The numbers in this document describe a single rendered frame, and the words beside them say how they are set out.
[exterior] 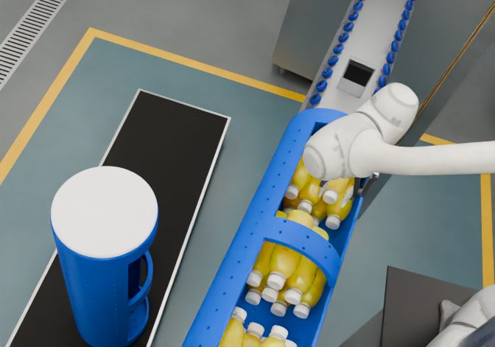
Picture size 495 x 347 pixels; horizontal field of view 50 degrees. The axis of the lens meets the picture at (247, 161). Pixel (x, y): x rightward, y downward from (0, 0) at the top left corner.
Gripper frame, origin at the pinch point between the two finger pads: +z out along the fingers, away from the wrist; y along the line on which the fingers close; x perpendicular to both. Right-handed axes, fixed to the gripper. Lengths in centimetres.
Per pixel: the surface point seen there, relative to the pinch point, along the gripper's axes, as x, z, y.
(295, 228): 20.7, -7.8, 7.9
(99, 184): 21, 14, 60
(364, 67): -61, 6, 3
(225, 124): -88, 100, 49
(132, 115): -70, 102, 93
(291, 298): 32.5, 3.1, 1.6
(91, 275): 40, 26, 51
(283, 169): 3.2, -4.0, 15.7
